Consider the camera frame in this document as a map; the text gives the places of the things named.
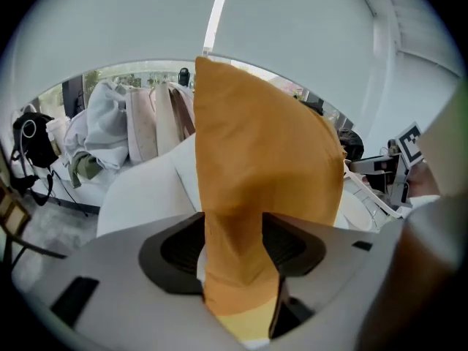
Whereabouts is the white couch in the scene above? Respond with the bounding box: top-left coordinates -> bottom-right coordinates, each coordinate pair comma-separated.
45,157 -> 124,210

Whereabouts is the pile of pale grey bedding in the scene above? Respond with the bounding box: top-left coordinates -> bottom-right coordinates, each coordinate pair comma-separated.
64,80 -> 132,172

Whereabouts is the clear plastic cup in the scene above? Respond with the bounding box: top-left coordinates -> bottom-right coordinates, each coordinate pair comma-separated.
45,117 -> 69,157

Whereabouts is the brown and pink cushion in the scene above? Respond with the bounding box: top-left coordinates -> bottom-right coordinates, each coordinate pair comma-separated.
168,82 -> 197,143

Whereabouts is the wooden chair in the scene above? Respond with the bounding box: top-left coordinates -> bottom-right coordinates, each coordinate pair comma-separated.
0,137 -> 69,270

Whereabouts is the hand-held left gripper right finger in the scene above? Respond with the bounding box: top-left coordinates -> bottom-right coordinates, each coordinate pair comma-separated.
261,212 -> 403,340

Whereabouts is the white roller blind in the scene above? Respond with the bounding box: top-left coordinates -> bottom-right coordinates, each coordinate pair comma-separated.
212,0 -> 388,138
10,0 -> 224,105

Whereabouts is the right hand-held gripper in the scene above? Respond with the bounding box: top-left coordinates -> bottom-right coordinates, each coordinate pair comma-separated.
348,121 -> 428,211

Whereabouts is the black backpack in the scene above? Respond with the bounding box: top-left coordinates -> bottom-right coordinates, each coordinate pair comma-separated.
10,111 -> 61,207

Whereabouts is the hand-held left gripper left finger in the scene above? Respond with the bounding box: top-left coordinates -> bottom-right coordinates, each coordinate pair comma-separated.
12,212 -> 238,351

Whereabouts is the pink patterned mattress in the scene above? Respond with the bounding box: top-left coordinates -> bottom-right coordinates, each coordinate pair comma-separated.
124,86 -> 159,165

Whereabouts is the green cloth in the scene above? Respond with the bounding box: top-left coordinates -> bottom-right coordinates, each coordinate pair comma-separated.
68,151 -> 104,189

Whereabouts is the orange cushion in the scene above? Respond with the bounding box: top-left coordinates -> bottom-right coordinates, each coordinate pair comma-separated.
192,56 -> 347,344

